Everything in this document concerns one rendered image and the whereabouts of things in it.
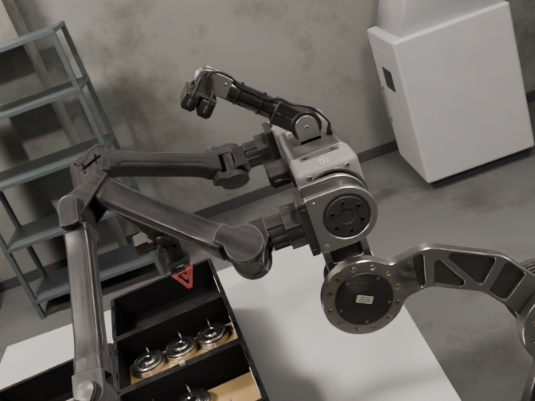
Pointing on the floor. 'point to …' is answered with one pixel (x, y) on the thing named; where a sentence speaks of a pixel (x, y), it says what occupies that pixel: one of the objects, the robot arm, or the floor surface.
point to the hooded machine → (451, 85)
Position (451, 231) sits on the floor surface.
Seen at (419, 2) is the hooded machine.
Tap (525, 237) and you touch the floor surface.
